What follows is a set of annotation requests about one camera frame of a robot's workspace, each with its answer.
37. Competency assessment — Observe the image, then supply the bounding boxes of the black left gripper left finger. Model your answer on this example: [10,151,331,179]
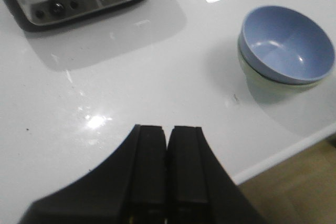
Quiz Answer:
[20,125,166,223]

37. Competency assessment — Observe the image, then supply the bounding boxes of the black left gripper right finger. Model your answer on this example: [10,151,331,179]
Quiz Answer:
[167,126,266,223]

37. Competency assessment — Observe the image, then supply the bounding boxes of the blue bowl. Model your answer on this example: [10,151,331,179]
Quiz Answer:
[238,6,335,85]

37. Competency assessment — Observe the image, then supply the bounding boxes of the green bowl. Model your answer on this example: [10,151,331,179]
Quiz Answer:
[237,35,325,105]

